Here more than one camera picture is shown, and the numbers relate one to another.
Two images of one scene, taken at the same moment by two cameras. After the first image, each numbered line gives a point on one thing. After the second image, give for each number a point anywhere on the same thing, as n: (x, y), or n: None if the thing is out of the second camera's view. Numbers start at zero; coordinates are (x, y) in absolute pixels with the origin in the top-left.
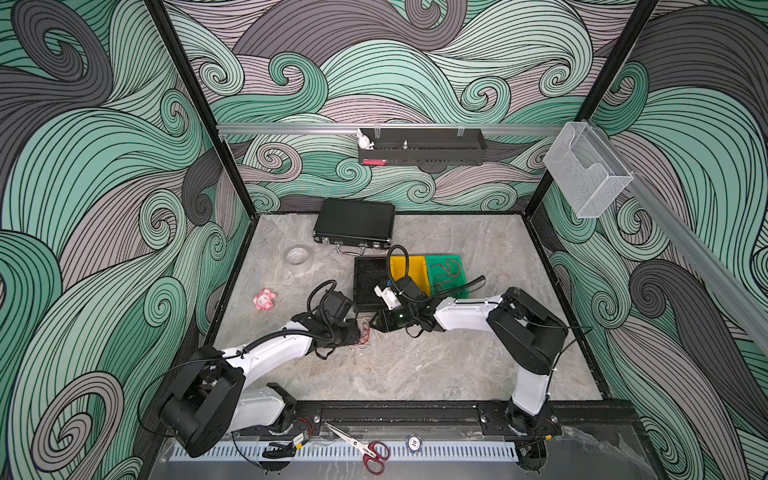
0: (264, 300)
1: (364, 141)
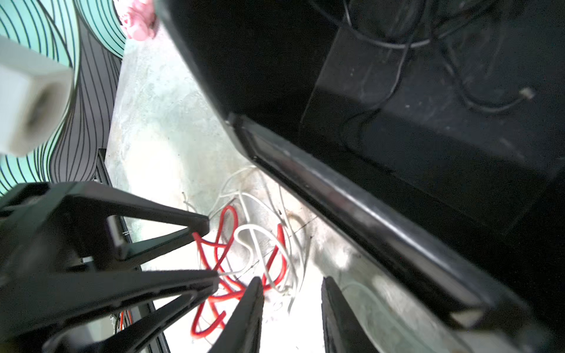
0: (140, 22)
1: None
